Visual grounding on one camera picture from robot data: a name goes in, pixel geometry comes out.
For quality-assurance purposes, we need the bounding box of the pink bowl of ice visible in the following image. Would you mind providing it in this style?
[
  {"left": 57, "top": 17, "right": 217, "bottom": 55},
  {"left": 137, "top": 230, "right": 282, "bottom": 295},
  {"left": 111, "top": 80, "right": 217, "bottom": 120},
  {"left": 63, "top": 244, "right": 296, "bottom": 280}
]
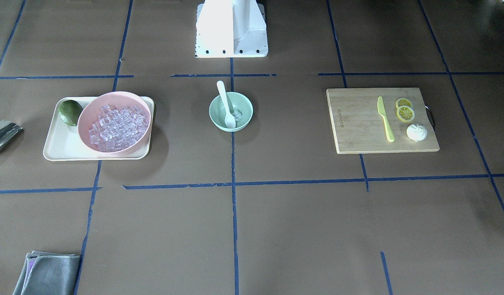
[{"left": 77, "top": 91, "right": 153, "bottom": 158}]

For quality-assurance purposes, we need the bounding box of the folded grey cloth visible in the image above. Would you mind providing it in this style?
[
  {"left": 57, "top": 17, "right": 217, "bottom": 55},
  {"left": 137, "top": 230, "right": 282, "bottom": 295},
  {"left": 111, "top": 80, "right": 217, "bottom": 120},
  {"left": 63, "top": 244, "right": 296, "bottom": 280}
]
[{"left": 12, "top": 250, "right": 80, "bottom": 295}]

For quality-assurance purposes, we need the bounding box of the yellow lemon slice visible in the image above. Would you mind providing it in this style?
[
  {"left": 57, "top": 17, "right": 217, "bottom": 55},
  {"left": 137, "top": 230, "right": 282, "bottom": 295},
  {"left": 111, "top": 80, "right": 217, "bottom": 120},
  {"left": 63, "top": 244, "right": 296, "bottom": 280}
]
[
  {"left": 396, "top": 106, "right": 415, "bottom": 123},
  {"left": 395, "top": 98, "right": 413, "bottom": 109}
]

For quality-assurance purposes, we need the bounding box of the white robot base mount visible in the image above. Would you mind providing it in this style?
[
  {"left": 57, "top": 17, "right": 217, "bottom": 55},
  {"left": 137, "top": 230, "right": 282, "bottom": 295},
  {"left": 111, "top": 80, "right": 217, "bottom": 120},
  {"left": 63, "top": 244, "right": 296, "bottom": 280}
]
[{"left": 195, "top": 0, "right": 269, "bottom": 58}]

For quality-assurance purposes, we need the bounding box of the bamboo cutting board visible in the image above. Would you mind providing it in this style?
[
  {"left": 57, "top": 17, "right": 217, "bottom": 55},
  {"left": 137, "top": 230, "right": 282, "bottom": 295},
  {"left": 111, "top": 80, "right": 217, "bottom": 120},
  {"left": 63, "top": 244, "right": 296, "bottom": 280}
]
[{"left": 326, "top": 88, "right": 440, "bottom": 154}]

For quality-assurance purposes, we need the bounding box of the yellow-green plastic knife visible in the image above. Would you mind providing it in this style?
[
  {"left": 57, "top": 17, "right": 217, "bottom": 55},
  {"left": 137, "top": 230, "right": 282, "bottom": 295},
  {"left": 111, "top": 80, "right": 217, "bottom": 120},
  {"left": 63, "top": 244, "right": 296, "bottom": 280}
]
[{"left": 377, "top": 96, "right": 395, "bottom": 143}]

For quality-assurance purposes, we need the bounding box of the metal cutting board handle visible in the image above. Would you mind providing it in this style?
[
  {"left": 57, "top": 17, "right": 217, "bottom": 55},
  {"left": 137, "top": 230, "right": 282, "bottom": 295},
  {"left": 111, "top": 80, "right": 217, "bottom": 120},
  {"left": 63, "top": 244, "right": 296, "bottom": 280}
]
[{"left": 425, "top": 106, "right": 436, "bottom": 131}]

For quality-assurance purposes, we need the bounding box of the white garlic bulb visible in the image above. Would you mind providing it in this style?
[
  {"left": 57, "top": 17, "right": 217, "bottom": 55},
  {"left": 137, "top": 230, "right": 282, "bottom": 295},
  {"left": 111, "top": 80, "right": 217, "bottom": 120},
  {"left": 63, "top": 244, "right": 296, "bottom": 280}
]
[{"left": 406, "top": 124, "right": 428, "bottom": 142}]

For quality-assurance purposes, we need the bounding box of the white plastic spoon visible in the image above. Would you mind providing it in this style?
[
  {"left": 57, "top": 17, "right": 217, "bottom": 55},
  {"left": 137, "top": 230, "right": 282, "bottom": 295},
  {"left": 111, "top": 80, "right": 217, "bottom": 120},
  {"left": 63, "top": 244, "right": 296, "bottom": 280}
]
[{"left": 216, "top": 80, "right": 236, "bottom": 129}]

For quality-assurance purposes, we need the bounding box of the cream plastic tray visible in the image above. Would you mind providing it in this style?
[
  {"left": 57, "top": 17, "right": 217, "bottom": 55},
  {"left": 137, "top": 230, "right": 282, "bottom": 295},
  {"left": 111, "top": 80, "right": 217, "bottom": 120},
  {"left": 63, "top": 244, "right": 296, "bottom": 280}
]
[{"left": 43, "top": 96, "right": 151, "bottom": 161}]

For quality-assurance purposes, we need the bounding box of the clear ice cube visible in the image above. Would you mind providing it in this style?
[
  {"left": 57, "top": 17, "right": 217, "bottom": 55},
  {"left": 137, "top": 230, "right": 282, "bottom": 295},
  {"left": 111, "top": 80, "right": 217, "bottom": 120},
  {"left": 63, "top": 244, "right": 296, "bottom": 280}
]
[{"left": 232, "top": 110, "right": 242, "bottom": 122}]

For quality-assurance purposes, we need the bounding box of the mint green bowl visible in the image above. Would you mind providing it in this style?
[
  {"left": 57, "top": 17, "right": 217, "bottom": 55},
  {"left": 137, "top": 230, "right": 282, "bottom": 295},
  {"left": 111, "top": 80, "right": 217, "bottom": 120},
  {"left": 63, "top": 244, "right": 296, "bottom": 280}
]
[{"left": 209, "top": 92, "right": 254, "bottom": 132}]

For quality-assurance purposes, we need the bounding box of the green avocado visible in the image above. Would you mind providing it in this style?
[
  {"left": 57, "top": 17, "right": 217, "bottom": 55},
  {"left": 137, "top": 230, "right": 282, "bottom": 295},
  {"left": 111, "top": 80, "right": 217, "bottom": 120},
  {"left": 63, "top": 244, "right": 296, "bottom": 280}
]
[{"left": 57, "top": 100, "right": 83, "bottom": 127}]

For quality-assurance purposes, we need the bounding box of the metal ice scoop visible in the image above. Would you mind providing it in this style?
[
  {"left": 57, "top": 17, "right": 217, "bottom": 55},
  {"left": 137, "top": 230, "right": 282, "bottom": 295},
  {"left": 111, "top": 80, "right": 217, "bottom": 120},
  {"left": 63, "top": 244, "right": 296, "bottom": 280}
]
[{"left": 0, "top": 120, "right": 23, "bottom": 151}]

